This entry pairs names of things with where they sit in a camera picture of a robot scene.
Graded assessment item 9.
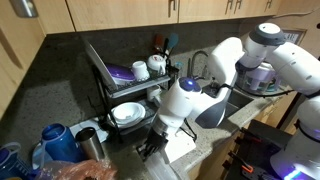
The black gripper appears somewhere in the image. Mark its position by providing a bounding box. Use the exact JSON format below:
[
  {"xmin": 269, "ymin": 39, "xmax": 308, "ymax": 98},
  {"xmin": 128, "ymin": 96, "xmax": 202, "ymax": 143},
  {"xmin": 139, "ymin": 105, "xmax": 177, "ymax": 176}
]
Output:
[{"xmin": 136, "ymin": 127, "xmax": 170, "ymax": 163}]

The purple bowl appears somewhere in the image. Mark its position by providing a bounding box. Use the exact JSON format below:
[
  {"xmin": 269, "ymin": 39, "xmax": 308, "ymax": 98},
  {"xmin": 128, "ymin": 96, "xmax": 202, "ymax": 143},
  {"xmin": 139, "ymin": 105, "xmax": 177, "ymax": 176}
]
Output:
[{"xmin": 105, "ymin": 63, "xmax": 136, "ymax": 86}]

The white dinner plate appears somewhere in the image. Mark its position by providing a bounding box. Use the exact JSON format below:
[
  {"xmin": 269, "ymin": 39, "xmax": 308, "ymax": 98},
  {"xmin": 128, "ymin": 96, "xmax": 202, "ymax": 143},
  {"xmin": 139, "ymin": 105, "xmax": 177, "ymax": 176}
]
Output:
[{"xmin": 108, "ymin": 113, "xmax": 148, "ymax": 129}]

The white plates stack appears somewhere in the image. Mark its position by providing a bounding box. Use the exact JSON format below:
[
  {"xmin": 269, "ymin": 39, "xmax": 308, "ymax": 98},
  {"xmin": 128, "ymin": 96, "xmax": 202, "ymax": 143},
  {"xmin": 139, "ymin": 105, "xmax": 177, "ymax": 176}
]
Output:
[{"xmin": 112, "ymin": 101, "xmax": 146, "ymax": 125}]

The stainless steel tumbler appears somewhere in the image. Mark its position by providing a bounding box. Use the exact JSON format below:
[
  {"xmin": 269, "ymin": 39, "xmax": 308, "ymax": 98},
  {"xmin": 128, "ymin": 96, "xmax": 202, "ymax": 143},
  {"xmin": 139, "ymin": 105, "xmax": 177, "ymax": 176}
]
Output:
[{"xmin": 75, "ymin": 126, "xmax": 106, "ymax": 162}]

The light wood base cabinet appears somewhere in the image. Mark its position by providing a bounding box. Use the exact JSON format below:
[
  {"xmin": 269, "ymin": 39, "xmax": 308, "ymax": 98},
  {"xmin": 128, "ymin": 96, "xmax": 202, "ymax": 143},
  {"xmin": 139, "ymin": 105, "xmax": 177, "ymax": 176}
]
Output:
[{"xmin": 186, "ymin": 131, "xmax": 241, "ymax": 180}]

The black two-tier dish rack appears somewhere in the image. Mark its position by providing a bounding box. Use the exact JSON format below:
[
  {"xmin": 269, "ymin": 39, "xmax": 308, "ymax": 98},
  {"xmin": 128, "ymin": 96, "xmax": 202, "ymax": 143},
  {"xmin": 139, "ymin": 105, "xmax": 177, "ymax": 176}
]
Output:
[{"xmin": 91, "ymin": 63, "xmax": 178, "ymax": 144}]

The black utensil holder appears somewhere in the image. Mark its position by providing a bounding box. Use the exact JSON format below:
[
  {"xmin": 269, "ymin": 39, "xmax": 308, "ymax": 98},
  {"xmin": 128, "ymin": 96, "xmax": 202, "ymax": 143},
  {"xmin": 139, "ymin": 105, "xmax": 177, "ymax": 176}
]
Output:
[{"xmin": 166, "ymin": 64, "xmax": 183, "ymax": 88}]

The blue water jug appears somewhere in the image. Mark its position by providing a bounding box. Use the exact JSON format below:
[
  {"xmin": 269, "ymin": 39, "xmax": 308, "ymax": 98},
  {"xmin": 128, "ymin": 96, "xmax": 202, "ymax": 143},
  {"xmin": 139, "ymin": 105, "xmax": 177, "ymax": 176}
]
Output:
[{"xmin": 40, "ymin": 123, "xmax": 84, "ymax": 164}]

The white mug with red print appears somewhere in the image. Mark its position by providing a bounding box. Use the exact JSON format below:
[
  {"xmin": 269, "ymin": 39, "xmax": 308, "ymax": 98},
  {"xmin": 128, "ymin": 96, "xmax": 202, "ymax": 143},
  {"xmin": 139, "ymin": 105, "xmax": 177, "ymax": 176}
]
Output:
[{"xmin": 146, "ymin": 54, "xmax": 167, "ymax": 76}]

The blue dish soap bottle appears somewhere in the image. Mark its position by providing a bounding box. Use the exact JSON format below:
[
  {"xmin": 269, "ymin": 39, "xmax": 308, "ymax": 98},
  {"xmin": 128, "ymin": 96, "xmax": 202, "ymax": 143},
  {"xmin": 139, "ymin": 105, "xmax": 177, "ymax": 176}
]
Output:
[{"xmin": 173, "ymin": 61, "xmax": 183, "ymax": 79}]

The large white plate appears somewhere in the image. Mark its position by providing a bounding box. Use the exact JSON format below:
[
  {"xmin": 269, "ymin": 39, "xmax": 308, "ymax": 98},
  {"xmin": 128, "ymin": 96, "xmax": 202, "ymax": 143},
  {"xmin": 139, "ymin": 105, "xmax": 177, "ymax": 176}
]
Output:
[{"xmin": 83, "ymin": 39, "xmax": 118, "ymax": 93}]

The stainless steel sink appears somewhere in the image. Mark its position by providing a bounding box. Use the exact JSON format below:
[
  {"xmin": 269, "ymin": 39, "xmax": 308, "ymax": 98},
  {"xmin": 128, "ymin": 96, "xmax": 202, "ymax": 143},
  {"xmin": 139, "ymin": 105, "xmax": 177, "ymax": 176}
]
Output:
[{"xmin": 201, "ymin": 83, "xmax": 255, "ymax": 118}]

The brushed steel faucet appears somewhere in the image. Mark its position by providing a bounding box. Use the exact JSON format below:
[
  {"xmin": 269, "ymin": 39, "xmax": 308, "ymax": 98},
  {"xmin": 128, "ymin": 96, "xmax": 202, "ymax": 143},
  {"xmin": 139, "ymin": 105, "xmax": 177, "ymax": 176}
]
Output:
[{"xmin": 185, "ymin": 50, "xmax": 211, "ymax": 82}]

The black kitchen utensil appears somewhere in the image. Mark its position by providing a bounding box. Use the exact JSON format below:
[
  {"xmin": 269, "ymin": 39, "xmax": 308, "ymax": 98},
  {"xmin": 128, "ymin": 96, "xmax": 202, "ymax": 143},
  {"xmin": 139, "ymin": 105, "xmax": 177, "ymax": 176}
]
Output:
[{"xmin": 162, "ymin": 37, "xmax": 170, "ymax": 61}]

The red spatula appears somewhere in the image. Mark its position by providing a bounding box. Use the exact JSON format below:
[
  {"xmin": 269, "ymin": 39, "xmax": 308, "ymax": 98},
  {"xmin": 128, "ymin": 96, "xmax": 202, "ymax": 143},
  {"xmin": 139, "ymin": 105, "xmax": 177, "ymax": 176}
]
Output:
[{"xmin": 153, "ymin": 33, "xmax": 165, "ymax": 54}]

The teal spatula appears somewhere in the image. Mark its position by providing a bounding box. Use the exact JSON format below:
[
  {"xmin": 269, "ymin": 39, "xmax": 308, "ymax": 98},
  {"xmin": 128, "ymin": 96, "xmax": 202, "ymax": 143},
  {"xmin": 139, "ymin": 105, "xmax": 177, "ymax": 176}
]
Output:
[{"xmin": 166, "ymin": 32, "xmax": 179, "ymax": 58}]

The black robot stand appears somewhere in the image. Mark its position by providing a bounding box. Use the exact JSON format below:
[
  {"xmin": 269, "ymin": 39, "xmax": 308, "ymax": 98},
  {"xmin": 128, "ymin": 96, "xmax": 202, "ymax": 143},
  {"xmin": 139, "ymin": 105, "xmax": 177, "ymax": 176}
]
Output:
[{"xmin": 229, "ymin": 119, "xmax": 294, "ymax": 180}]

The blue clear measuring pitcher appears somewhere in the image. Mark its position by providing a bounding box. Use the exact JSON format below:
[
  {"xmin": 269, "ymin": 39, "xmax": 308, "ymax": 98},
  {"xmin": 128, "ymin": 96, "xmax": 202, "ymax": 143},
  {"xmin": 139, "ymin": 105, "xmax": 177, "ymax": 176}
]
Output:
[{"xmin": 0, "ymin": 142, "xmax": 34, "ymax": 180}]

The light wood side cabinet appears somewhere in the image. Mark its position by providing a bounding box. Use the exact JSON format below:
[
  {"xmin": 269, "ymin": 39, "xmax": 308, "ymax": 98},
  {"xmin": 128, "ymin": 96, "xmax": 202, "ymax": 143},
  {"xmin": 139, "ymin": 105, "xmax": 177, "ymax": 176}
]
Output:
[{"xmin": 0, "ymin": 0, "xmax": 46, "ymax": 118}]

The silver metal cylinder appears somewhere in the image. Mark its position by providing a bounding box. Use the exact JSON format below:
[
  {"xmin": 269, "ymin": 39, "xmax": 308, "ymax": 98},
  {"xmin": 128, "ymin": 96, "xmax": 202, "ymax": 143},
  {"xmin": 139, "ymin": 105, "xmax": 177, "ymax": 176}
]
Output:
[{"xmin": 9, "ymin": 0, "xmax": 38, "ymax": 18}]

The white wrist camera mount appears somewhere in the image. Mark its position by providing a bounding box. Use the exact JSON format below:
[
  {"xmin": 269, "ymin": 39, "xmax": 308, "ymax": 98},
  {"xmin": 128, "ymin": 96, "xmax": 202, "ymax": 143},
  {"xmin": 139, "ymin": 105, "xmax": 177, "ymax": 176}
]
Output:
[{"xmin": 162, "ymin": 130, "xmax": 197, "ymax": 165}]

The black clamp with orange handle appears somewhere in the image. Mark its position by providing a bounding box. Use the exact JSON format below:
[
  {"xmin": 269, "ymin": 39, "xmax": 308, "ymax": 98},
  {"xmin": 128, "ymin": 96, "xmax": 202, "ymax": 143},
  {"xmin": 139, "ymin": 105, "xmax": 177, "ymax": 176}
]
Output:
[
  {"xmin": 221, "ymin": 150, "xmax": 255, "ymax": 176},
  {"xmin": 234, "ymin": 127, "xmax": 264, "ymax": 146}
]

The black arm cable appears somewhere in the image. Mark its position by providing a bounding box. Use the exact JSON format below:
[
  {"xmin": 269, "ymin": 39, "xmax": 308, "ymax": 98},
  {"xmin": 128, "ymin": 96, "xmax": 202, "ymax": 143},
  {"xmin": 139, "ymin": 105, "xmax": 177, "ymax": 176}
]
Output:
[{"xmin": 181, "ymin": 82, "xmax": 296, "ymax": 143}]

